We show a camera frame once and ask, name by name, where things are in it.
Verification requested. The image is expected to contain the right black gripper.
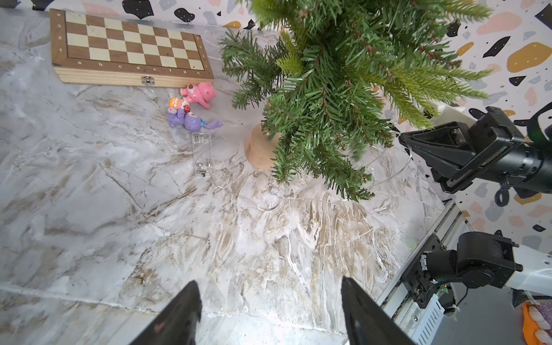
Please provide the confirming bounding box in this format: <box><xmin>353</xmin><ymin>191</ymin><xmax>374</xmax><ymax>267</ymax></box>
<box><xmin>398</xmin><ymin>106</ymin><xmax>528</xmax><ymax>193</ymax></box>

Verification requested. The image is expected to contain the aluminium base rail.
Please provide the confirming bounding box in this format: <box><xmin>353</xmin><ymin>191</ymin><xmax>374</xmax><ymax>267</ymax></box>
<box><xmin>376</xmin><ymin>199</ymin><xmax>471</xmax><ymax>344</ymax></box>

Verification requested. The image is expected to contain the burlap tree base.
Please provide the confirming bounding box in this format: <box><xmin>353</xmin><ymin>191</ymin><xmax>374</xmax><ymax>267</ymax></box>
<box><xmin>245</xmin><ymin>124</ymin><xmax>281</xmax><ymax>170</ymax></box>

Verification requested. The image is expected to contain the small colourful toy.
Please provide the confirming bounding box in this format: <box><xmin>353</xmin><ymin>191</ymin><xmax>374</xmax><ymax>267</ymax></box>
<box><xmin>167</xmin><ymin>98</ymin><xmax>223</xmax><ymax>132</ymax></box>

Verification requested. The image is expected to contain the pink bear toy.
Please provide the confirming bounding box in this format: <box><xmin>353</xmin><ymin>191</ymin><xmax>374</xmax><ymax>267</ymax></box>
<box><xmin>180</xmin><ymin>82</ymin><xmax>217</xmax><ymax>109</ymax></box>

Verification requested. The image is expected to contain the small green christmas tree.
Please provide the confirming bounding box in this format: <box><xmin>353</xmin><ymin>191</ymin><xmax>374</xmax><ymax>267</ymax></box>
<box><xmin>221</xmin><ymin>1</ymin><xmax>492</xmax><ymax>201</ymax></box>

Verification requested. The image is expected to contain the wooden chessboard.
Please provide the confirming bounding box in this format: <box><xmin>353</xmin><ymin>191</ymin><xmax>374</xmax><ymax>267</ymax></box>
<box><xmin>50</xmin><ymin>9</ymin><xmax>214</xmax><ymax>88</ymax></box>

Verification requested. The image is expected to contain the orange object with white teeth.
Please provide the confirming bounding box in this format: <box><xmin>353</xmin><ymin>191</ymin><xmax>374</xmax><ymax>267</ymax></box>
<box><xmin>522</xmin><ymin>302</ymin><xmax>551</xmax><ymax>345</ymax></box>

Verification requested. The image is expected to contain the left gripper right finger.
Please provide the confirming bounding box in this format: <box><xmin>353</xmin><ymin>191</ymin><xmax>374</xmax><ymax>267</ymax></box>
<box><xmin>341</xmin><ymin>276</ymin><xmax>415</xmax><ymax>345</ymax></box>

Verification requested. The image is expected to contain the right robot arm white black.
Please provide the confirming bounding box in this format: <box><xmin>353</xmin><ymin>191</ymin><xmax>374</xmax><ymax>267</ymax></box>
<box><xmin>398</xmin><ymin>106</ymin><xmax>551</xmax><ymax>308</ymax></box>

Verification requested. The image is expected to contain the clear battery box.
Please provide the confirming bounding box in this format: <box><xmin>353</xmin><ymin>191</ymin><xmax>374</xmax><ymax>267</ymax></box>
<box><xmin>191</xmin><ymin>132</ymin><xmax>214</xmax><ymax>178</ymax></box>

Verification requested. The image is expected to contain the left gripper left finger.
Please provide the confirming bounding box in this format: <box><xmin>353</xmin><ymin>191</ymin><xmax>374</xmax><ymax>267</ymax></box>
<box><xmin>130</xmin><ymin>280</ymin><xmax>202</xmax><ymax>345</ymax></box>

